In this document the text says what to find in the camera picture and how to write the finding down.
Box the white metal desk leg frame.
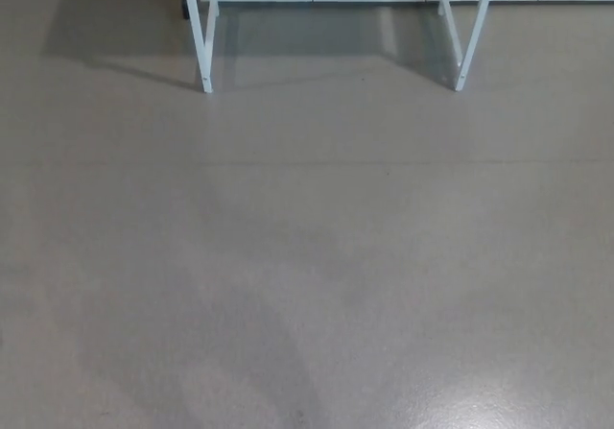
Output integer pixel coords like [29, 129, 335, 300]
[437, 0, 501, 93]
[178, 0, 222, 95]

